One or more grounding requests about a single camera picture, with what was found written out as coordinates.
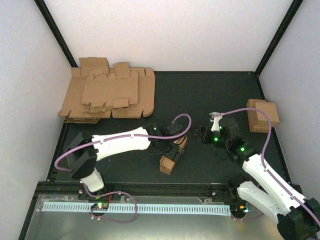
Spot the cardboard box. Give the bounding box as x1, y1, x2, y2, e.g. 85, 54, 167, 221
159, 136, 188, 175
255, 101, 280, 128
246, 99, 269, 133

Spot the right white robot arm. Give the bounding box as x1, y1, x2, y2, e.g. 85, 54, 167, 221
192, 116, 320, 240

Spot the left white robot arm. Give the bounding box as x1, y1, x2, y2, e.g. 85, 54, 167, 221
66, 122, 188, 200

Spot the right controller circuit board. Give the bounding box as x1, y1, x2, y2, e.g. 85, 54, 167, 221
230, 203, 254, 214

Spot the controller circuit board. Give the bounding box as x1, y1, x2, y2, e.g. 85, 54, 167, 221
230, 203, 254, 214
90, 202, 109, 211

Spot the left controller circuit board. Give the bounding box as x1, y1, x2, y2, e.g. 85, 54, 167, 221
90, 202, 109, 211

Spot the stack of flat cardboard blanks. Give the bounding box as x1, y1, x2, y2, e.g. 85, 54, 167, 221
58, 57, 156, 124

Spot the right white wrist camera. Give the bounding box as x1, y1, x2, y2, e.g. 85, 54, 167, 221
209, 112, 223, 132

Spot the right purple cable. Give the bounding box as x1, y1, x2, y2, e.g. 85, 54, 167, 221
211, 107, 320, 226

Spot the light blue slotted cable duct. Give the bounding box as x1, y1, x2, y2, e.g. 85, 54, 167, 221
41, 202, 231, 217

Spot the right black frame post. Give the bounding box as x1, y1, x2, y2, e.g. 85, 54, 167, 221
254, 0, 304, 77

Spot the black frame post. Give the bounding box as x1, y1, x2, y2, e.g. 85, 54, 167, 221
254, 0, 304, 77
34, 0, 78, 68

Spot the left black frame post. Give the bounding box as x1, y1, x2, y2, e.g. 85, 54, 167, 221
34, 0, 78, 68

